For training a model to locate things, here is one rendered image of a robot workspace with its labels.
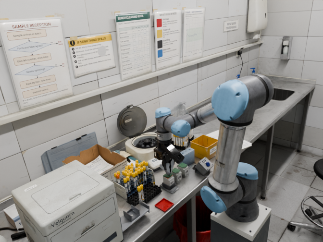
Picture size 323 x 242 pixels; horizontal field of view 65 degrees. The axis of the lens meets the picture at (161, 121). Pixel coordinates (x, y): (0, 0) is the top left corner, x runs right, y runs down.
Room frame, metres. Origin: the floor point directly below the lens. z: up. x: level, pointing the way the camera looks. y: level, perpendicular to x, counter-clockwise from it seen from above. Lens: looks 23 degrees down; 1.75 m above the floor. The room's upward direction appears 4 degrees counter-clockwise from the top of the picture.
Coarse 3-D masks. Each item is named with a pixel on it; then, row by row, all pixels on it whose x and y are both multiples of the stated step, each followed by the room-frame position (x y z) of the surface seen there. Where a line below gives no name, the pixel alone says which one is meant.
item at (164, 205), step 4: (164, 200) 1.02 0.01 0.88; (168, 200) 1.01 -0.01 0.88; (156, 204) 0.99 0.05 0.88; (160, 204) 0.99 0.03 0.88; (164, 204) 0.99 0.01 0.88; (168, 204) 0.99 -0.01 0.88; (172, 204) 0.98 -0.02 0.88; (160, 208) 0.96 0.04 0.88; (164, 208) 0.96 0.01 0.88; (168, 208) 0.95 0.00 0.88
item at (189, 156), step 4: (188, 148) 1.35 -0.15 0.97; (192, 148) 1.35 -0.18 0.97; (180, 152) 1.31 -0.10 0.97; (184, 152) 1.31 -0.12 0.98; (188, 152) 1.30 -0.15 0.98; (192, 152) 1.32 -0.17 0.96; (184, 156) 1.28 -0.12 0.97; (188, 156) 1.30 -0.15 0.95; (192, 156) 1.32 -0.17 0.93; (184, 160) 1.28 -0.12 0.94; (188, 160) 1.30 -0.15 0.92; (192, 160) 1.32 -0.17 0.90; (188, 164) 1.30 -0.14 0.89; (192, 164) 1.31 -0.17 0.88; (188, 168) 1.28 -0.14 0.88
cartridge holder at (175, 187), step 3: (162, 183) 1.11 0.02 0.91; (174, 183) 1.11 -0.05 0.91; (162, 186) 1.11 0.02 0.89; (165, 186) 1.10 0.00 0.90; (168, 186) 1.09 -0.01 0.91; (171, 186) 1.09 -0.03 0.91; (174, 186) 1.11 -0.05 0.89; (177, 186) 1.11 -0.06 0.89; (165, 189) 1.10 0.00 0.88; (168, 189) 1.09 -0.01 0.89; (171, 189) 1.09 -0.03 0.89; (174, 189) 1.08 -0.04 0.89; (171, 192) 1.07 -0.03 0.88
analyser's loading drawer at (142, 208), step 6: (138, 204) 0.96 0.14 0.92; (144, 204) 0.94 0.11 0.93; (132, 210) 0.92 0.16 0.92; (138, 210) 0.89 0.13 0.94; (144, 210) 0.92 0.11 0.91; (126, 216) 0.88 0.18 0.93; (132, 216) 0.88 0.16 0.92; (138, 216) 0.88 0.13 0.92; (126, 222) 0.85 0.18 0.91; (132, 222) 0.85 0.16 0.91; (126, 228) 0.82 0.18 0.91
